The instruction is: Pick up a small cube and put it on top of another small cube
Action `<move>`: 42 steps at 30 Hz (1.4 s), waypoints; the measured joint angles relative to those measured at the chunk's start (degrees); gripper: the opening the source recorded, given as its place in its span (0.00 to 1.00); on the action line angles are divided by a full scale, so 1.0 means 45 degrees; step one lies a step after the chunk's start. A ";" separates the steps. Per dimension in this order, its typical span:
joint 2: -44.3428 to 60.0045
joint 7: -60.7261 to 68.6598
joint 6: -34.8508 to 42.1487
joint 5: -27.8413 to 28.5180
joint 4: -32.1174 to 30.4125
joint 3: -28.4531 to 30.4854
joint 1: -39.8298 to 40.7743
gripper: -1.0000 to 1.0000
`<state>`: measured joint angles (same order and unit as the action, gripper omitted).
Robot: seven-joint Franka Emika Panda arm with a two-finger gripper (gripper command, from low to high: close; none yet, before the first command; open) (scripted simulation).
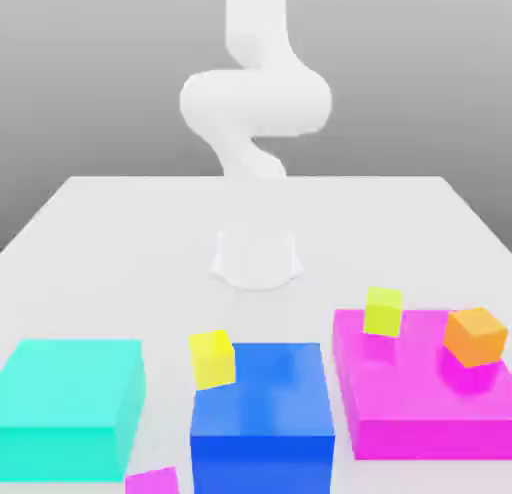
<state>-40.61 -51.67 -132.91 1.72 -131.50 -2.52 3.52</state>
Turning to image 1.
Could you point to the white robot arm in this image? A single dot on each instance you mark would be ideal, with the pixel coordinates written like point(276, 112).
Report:
point(256, 102)

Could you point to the small yellow cube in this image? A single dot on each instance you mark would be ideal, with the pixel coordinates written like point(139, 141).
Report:
point(212, 362)

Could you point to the small lime cube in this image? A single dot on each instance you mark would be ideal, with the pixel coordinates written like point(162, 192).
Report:
point(382, 314)

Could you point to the small orange cube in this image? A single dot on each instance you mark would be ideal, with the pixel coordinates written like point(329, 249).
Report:
point(474, 338)

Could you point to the small magenta cube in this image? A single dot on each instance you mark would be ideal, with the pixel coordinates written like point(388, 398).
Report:
point(154, 482)

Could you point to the large blue box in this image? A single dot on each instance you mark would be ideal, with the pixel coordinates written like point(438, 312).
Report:
point(264, 422)

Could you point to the large magenta box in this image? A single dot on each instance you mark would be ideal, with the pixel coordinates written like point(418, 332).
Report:
point(420, 406)

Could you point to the large cyan box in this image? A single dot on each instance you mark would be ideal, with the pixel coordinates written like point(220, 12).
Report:
point(64, 402)

